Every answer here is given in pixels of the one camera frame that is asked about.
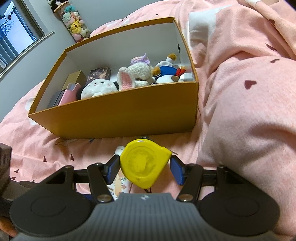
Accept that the crochet white bunny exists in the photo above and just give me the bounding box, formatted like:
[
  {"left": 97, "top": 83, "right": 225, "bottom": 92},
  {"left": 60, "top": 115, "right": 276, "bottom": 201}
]
[{"left": 117, "top": 54, "right": 155, "bottom": 91}]

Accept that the blue orange tag duck plush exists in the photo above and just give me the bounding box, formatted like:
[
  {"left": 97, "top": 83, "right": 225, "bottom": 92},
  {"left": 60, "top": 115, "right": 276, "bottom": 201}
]
[{"left": 152, "top": 53, "right": 186, "bottom": 84}]

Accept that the white black-eared plush dog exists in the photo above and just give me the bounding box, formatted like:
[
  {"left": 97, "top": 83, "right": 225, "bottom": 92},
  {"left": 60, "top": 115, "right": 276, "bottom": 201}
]
[{"left": 76, "top": 79, "right": 118, "bottom": 100}]

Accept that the plush toy storage tube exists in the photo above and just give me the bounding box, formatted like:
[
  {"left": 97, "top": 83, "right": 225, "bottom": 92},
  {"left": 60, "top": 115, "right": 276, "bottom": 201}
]
[{"left": 54, "top": 1, "right": 90, "bottom": 43}]

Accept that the yellow tape measure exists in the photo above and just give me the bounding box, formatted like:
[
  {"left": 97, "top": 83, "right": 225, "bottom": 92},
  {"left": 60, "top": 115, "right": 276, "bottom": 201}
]
[{"left": 120, "top": 138, "right": 172, "bottom": 189}]

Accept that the white bottle blue label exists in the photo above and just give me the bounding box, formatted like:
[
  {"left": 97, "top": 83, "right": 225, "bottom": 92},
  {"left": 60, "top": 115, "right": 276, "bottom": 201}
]
[{"left": 104, "top": 146, "right": 132, "bottom": 200}]

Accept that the panda plush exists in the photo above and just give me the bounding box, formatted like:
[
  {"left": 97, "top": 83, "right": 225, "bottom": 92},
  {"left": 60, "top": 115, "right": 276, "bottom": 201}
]
[{"left": 47, "top": 0, "right": 67, "bottom": 12}]

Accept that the photo card box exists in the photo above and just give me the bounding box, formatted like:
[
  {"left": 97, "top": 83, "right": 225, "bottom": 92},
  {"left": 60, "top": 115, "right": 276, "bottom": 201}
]
[{"left": 85, "top": 66, "right": 111, "bottom": 86}]

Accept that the orange cardboard box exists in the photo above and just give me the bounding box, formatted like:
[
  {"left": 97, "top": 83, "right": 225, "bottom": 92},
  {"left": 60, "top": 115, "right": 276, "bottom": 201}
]
[{"left": 28, "top": 17, "right": 199, "bottom": 139}]

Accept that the pink duvet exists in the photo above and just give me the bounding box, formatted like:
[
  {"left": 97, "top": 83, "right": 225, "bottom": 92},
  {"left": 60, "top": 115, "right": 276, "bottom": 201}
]
[{"left": 1, "top": 1, "right": 295, "bottom": 240}]

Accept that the gold olive box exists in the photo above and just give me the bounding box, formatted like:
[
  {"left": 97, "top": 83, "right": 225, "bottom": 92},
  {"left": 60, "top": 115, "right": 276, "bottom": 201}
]
[{"left": 62, "top": 71, "right": 87, "bottom": 90}]

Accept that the window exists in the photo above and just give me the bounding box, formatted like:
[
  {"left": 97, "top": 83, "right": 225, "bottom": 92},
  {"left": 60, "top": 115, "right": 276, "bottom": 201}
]
[{"left": 1, "top": 1, "right": 55, "bottom": 79}]

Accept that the dark grey box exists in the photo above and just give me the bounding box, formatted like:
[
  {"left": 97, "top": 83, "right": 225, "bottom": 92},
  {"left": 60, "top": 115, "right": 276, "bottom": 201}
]
[{"left": 47, "top": 90, "right": 65, "bottom": 108}]

